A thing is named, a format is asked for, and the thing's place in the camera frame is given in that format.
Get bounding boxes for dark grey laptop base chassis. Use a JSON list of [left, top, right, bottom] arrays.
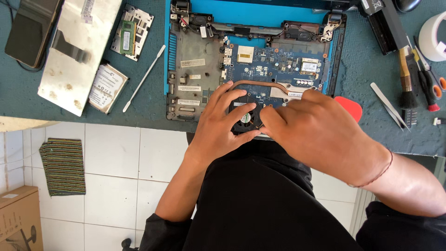
[[166, 10, 348, 123]]

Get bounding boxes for black laptop battery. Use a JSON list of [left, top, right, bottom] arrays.
[[358, 0, 410, 56]]

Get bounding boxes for person's right hand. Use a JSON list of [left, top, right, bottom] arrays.
[[259, 89, 392, 187]]

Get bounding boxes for white wireless card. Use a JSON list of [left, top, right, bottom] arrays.
[[300, 57, 320, 76]]

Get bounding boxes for dark phone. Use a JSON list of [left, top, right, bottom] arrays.
[[4, 0, 64, 69]]

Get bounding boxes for striped cloth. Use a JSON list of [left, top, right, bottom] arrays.
[[39, 138, 86, 197]]

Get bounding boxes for person's left hand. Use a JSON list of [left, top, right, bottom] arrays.
[[186, 81, 262, 164]]

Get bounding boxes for black laptop speaker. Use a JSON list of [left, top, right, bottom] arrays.
[[285, 28, 316, 40], [188, 14, 214, 27]]

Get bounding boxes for black screwdriver bit holder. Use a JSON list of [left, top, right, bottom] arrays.
[[401, 108, 418, 127]]

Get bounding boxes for teal desk mat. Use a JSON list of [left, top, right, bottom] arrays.
[[0, 0, 446, 158]]

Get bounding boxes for grey laptop cover panel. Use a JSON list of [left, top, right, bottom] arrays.
[[110, 3, 154, 62]]

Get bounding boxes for green memory module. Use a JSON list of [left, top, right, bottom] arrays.
[[120, 20, 137, 56]]

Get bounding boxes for silver hard drive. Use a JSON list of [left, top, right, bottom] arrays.
[[88, 63, 129, 115]]

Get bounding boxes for black fan with copper heatpipe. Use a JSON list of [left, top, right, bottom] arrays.
[[227, 80, 316, 137]]

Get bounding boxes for white plastic spudger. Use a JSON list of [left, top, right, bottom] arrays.
[[123, 45, 166, 113]]

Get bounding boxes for brown cardboard box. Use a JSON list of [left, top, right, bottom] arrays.
[[0, 185, 44, 251]]

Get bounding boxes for blue laptop motherboard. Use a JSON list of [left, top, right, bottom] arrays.
[[222, 43, 331, 109]]

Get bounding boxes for red string bracelet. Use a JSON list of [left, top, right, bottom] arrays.
[[348, 148, 394, 188]]

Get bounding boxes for person's black clothing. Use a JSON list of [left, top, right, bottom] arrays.
[[139, 132, 446, 251]]

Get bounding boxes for wooden-handled black brush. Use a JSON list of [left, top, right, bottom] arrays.
[[398, 45, 419, 109]]

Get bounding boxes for black screwdriver with red tip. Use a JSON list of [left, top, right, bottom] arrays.
[[412, 36, 440, 112]]

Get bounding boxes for orange-handled scissors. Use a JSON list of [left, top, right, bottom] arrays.
[[414, 45, 446, 100]]

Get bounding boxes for silver-backed laptop keyboard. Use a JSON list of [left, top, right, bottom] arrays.
[[38, 0, 123, 117]]

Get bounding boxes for white tape roll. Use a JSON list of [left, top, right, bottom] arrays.
[[418, 11, 446, 63]]

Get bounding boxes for silver tweezers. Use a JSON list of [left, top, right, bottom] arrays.
[[370, 82, 411, 132]]

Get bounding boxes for black computer mouse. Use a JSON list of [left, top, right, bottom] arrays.
[[394, 0, 423, 13]]

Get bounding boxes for red plastic pick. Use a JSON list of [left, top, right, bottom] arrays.
[[334, 96, 363, 123]]

